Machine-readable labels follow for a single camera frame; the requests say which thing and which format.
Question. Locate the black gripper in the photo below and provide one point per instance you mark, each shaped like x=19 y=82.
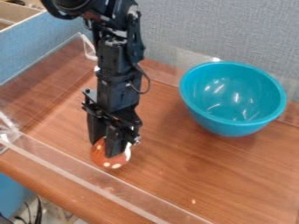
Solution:
x=111 y=104

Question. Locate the red white-stemmed toy mushroom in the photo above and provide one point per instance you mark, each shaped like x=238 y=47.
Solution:
x=109 y=162

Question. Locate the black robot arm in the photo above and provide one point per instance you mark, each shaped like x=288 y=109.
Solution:
x=114 y=22

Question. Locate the blue plastic bowl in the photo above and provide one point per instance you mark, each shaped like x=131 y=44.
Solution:
x=234 y=98

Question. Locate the clear acrylic left barrier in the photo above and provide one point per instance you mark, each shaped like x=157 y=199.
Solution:
x=31 y=96

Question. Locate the clear acrylic front barrier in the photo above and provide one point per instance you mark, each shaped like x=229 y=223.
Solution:
x=107 y=186

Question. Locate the wooden shelf unit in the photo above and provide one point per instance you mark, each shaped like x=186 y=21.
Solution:
x=18 y=10

